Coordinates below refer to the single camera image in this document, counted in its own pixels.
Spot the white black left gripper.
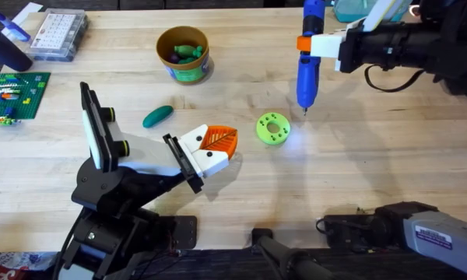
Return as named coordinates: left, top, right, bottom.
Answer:
left=72, top=116, right=239, bottom=214

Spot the blue electric screwdriver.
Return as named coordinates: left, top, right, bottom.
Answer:
left=295, top=0, right=327, bottom=117

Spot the teal box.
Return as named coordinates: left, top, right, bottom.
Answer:
left=332, top=0, right=413, bottom=23

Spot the green cucumber toy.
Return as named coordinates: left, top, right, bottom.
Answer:
left=142, top=105, right=174, bottom=128

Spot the green disc with holes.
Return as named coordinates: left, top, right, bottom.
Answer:
left=255, top=112, right=291, bottom=146

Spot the right wrist upright plate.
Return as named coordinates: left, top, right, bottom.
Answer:
left=362, top=0, right=413, bottom=33

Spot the wrist upright plate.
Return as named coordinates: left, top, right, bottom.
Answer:
left=79, top=81, right=114, bottom=173
left=362, top=0, right=413, bottom=33

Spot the brown tub with toys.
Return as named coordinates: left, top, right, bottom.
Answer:
left=156, top=26, right=211, bottom=85

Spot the left wrist upright plate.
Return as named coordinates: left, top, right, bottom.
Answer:
left=79, top=81, right=114, bottom=173

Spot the clear plastic parts box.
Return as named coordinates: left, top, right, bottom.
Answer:
left=25, top=8, right=90, bottom=62

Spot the green board with toy blocks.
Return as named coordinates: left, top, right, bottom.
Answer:
left=0, top=72, right=51, bottom=126

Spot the dark blue cylinder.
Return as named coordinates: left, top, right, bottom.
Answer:
left=0, top=27, right=34, bottom=73

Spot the red white printed bag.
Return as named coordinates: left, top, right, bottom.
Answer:
left=0, top=251, right=59, bottom=280

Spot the white paper sheet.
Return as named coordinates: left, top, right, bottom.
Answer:
left=11, top=2, right=44, bottom=28

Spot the blue pen tool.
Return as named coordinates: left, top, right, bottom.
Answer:
left=0, top=4, right=31, bottom=43

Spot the black cable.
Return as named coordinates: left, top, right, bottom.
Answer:
left=364, top=64, right=425, bottom=93

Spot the black rail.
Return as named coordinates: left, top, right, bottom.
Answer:
left=132, top=248, right=452, bottom=280

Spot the black mount pole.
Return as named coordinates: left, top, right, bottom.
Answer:
left=251, top=228, right=335, bottom=280

